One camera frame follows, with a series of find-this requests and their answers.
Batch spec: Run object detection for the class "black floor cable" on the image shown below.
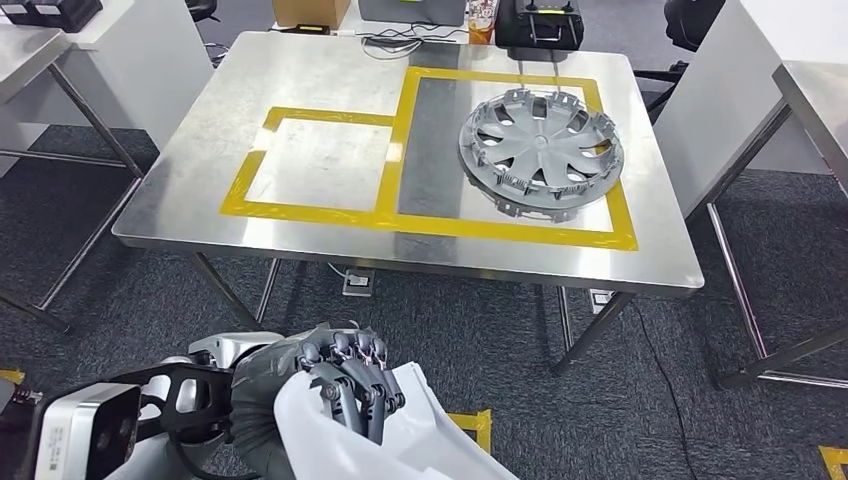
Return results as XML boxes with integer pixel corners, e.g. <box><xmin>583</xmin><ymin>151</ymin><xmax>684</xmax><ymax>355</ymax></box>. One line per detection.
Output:
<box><xmin>632</xmin><ymin>301</ymin><xmax>697</xmax><ymax>480</ymax></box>

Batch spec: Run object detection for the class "white desk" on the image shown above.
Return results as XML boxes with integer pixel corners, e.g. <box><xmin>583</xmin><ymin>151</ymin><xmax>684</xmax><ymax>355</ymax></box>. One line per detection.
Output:
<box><xmin>271</xmin><ymin>0</ymin><xmax>505</xmax><ymax>45</ymax></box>

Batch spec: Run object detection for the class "white plastic car body part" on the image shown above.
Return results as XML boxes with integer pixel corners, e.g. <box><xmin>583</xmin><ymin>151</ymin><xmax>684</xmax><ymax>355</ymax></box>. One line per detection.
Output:
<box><xmin>273</xmin><ymin>360</ymin><xmax>519</xmax><ymax>480</ymax></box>

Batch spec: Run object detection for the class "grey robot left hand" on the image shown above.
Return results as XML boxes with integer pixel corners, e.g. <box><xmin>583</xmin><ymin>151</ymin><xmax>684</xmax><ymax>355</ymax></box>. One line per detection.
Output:
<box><xmin>261</xmin><ymin>323</ymin><xmax>407</xmax><ymax>446</ymax></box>

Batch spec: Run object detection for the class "black office chair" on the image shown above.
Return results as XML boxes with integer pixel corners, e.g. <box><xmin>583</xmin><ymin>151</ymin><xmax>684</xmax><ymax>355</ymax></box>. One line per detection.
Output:
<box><xmin>632</xmin><ymin>0</ymin><xmax>727</xmax><ymax>124</ymax></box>

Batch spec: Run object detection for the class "brown cardboard box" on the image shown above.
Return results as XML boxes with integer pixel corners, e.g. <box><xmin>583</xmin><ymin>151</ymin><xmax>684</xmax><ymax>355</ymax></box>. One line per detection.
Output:
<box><xmin>272</xmin><ymin>0</ymin><xmax>352</xmax><ymax>30</ymax></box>

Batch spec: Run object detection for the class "black desk cable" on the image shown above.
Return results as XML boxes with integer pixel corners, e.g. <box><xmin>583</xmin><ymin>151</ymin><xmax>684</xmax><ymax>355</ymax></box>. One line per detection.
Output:
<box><xmin>360</xmin><ymin>23</ymin><xmax>472</xmax><ymax>62</ymax></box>

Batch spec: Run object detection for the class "black ribbed case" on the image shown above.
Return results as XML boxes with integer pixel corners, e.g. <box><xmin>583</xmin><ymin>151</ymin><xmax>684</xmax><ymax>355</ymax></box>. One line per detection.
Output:
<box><xmin>0</xmin><ymin>0</ymin><xmax>105</xmax><ymax>34</ymax></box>

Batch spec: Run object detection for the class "stainless steel workbench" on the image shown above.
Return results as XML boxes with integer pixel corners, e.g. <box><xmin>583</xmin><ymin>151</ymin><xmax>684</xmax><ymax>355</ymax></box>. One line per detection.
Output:
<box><xmin>111</xmin><ymin>31</ymin><xmax>706</xmax><ymax>376</ymax></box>

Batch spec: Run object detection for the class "stainless steel table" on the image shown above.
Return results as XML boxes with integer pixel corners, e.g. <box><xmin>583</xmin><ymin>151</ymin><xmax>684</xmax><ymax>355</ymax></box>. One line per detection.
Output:
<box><xmin>0</xmin><ymin>26</ymin><xmax>146</xmax><ymax>335</ymax></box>
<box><xmin>685</xmin><ymin>60</ymin><xmax>848</xmax><ymax>391</ymax></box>

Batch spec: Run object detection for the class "white partition panel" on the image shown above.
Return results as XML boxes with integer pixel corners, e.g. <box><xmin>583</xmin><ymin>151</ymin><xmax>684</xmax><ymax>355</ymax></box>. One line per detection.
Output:
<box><xmin>0</xmin><ymin>0</ymin><xmax>215</xmax><ymax>177</ymax></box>
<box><xmin>652</xmin><ymin>0</ymin><xmax>848</xmax><ymax>220</ymax></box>

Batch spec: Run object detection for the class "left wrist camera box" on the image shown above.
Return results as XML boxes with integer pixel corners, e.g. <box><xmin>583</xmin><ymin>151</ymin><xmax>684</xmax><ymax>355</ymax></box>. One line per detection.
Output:
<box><xmin>33</xmin><ymin>382</ymin><xmax>142</xmax><ymax>480</ymax></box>

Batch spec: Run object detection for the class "yellow tape frame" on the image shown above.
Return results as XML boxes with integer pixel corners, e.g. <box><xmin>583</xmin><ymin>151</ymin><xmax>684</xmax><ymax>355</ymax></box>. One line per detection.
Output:
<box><xmin>219</xmin><ymin>66</ymin><xmax>640</xmax><ymax>253</ymax></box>

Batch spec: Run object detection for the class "orange cup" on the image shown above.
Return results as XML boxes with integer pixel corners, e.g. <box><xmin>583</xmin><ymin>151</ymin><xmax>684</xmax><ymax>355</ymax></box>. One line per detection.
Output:
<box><xmin>467</xmin><ymin>0</ymin><xmax>498</xmax><ymax>46</ymax></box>

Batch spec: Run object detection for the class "grey laptop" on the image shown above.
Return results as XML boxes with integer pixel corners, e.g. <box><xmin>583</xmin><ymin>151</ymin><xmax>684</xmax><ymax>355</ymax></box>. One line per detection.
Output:
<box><xmin>357</xmin><ymin>0</ymin><xmax>467</xmax><ymax>28</ymax></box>

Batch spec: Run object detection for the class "grey wheel hubcap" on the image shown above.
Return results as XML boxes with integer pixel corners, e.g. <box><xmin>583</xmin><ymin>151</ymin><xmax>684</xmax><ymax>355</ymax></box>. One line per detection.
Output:
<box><xmin>458</xmin><ymin>87</ymin><xmax>626</xmax><ymax>225</ymax></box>

